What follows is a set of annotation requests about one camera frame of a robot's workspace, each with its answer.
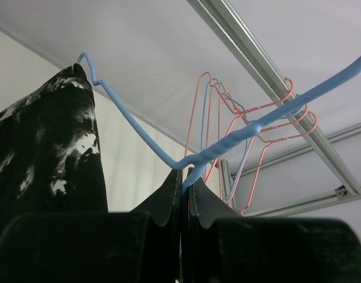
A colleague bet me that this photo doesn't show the aluminium hanging rail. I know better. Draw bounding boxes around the aluminium hanging rail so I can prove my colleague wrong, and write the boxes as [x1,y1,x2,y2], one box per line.
[188,1,361,195]

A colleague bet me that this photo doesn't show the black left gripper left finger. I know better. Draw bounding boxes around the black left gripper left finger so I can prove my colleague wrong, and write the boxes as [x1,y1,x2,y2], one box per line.
[0,170,182,282]

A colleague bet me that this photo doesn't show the blue empty wire hanger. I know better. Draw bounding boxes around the blue empty wire hanger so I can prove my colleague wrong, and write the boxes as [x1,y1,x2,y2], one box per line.
[200,78,310,203]

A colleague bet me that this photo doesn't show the pink empty wire hanger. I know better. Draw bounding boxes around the pink empty wire hanger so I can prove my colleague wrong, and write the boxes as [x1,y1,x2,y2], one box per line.
[185,71,310,166]

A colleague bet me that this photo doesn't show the aluminium frame post right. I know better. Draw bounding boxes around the aluminium frame post right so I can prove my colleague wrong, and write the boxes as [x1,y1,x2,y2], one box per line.
[222,122,361,217]

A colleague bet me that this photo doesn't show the black white patterned garment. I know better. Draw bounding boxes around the black white patterned garment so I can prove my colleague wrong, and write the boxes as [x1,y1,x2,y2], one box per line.
[0,64,107,233]

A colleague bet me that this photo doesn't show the blue wire hanger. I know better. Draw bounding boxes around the blue wire hanger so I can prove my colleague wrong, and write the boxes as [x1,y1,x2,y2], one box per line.
[76,47,361,283]
[200,78,310,203]

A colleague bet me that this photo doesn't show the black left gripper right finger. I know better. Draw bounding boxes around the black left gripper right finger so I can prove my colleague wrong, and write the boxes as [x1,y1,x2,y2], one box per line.
[186,180,361,282]

